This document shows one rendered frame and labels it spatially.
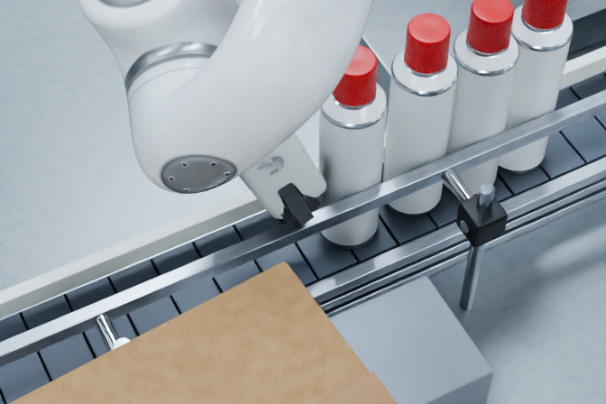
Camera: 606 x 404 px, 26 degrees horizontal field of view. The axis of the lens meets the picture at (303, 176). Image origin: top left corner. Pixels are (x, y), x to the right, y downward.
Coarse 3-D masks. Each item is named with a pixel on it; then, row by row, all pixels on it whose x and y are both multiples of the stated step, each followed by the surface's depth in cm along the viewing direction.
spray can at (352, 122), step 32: (352, 64) 96; (352, 96) 97; (384, 96) 99; (320, 128) 101; (352, 128) 98; (384, 128) 101; (320, 160) 104; (352, 160) 101; (352, 192) 104; (352, 224) 108
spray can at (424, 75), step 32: (416, 32) 98; (448, 32) 98; (416, 64) 99; (448, 64) 101; (416, 96) 100; (448, 96) 101; (416, 128) 103; (448, 128) 105; (384, 160) 110; (416, 160) 106; (416, 192) 110
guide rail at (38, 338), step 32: (544, 128) 108; (448, 160) 106; (480, 160) 107; (384, 192) 104; (288, 224) 102; (320, 224) 102; (224, 256) 100; (256, 256) 101; (160, 288) 98; (64, 320) 96; (0, 352) 95; (32, 352) 96
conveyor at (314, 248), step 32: (576, 96) 122; (576, 128) 119; (544, 160) 116; (576, 160) 116; (448, 192) 114; (512, 192) 114; (256, 224) 112; (384, 224) 112; (416, 224) 112; (448, 224) 112; (160, 256) 110; (192, 256) 110; (288, 256) 110; (320, 256) 110; (352, 256) 110; (96, 288) 108; (128, 288) 108; (192, 288) 108; (224, 288) 108; (0, 320) 106; (32, 320) 106; (128, 320) 106; (160, 320) 106; (64, 352) 104; (96, 352) 104; (0, 384) 102; (32, 384) 102
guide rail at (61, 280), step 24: (576, 72) 119; (384, 144) 113; (192, 216) 108; (216, 216) 108; (240, 216) 110; (144, 240) 107; (168, 240) 108; (72, 264) 105; (96, 264) 105; (120, 264) 107; (24, 288) 104; (48, 288) 104; (72, 288) 106; (0, 312) 104
